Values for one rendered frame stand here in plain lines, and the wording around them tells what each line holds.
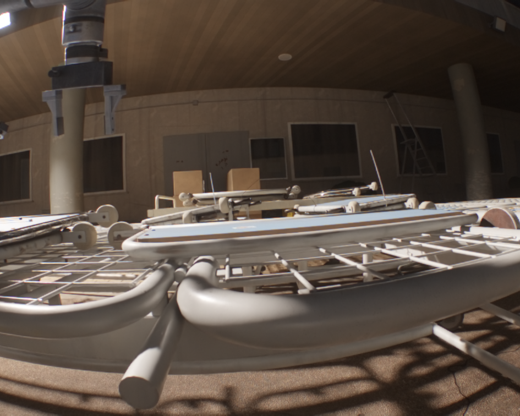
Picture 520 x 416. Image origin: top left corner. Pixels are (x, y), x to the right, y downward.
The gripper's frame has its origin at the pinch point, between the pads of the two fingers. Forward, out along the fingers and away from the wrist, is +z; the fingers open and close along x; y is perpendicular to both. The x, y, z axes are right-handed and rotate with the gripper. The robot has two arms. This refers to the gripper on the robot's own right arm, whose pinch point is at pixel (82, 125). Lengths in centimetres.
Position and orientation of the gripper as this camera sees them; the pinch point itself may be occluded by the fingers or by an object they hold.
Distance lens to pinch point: 68.5
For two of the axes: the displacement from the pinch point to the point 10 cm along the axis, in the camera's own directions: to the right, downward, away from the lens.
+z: -0.8, 9.1, 4.0
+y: 0.5, 4.0, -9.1
